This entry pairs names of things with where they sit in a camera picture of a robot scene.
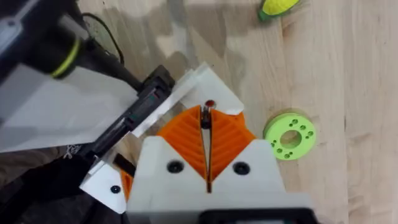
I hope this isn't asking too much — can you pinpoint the black cable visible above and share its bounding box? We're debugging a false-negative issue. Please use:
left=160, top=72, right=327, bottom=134
left=81, top=11, right=126, bottom=67

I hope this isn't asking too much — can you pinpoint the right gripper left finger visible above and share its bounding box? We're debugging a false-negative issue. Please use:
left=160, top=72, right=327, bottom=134
left=126, top=105, right=209, bottom=206

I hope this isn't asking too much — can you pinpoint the green disc with holes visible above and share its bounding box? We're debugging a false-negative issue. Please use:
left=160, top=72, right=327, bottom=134
left=262, top=111, right=317, bottom=161

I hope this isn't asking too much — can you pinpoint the yellow toy corn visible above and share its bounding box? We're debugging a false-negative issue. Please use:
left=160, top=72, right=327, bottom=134
left=257, top=0, right=301, bottom=22

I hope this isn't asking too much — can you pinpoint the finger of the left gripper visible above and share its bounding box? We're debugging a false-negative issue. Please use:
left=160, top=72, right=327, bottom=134
left=183, top=61, right=246, bottom=116

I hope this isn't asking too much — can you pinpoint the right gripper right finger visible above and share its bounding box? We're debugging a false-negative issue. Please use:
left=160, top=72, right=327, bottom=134
left=208, top=108, right=312, bottom=206

